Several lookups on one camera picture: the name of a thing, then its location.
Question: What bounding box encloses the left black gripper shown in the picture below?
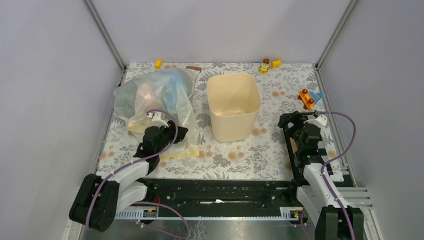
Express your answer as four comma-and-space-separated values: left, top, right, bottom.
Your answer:
155, 120, 188, 155

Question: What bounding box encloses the clear white trash bag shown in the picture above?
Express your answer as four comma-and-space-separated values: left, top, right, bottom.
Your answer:
113, 67, 200, 159

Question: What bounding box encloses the beige plastic trash bin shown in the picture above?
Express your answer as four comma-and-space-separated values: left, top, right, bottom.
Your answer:
206, 72, 262, 142

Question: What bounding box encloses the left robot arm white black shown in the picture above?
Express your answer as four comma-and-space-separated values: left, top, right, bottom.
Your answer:
68, 120, 188, 232

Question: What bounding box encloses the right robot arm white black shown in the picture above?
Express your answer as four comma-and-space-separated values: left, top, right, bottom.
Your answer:
277, 111, 365, 240

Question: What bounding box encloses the black white checkerboard plate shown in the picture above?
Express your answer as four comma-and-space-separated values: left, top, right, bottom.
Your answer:
286, 113, 330, 187

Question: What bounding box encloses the yellow red toy car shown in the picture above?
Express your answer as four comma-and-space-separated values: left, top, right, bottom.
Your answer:
297, 88, 315, 110

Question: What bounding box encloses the blue triangle toy piece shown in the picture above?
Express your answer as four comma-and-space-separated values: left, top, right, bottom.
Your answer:
308, 91, 323, 103

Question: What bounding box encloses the floral patterned table mat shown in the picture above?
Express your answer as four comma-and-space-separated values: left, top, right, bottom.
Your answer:
96, 62, 345, 182

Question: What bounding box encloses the yellow block far left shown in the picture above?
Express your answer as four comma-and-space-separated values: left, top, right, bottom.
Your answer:
154, 59, 162, 70

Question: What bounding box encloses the yellow block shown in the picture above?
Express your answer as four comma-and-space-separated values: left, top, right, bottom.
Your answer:
154, 59, 162, 70
271, 60, 282, 68

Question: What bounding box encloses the yellow block far right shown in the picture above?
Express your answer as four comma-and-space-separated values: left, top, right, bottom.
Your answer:
271, 60, 282, 68

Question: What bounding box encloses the yellow toy figure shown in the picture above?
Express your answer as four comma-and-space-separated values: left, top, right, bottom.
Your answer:
259, 62, 270, 74

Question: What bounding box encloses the brown toy block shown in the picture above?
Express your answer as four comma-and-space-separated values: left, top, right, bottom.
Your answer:
185, 65, 202, 73

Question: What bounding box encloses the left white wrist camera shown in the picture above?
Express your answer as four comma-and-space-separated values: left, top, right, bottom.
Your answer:
147, 111, 169, 128

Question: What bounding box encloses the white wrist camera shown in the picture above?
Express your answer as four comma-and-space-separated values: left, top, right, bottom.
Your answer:
147, 111, 169, 128
303, 113, 328, 129

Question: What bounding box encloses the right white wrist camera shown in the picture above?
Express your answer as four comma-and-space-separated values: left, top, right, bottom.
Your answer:
303, 113, 328, 129

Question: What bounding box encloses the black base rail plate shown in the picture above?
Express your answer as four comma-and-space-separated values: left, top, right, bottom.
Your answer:
133, 178, 303, 220

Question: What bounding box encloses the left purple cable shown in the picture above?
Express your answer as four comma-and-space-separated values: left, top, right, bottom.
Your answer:
85, 109, 191, 240

